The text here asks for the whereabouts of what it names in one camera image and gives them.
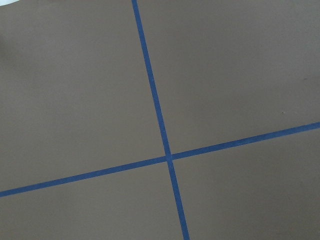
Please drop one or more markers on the blue tape grid lines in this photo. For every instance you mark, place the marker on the blue tape grid lines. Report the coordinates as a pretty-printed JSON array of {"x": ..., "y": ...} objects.
[{"x": 169, "y": 157}]

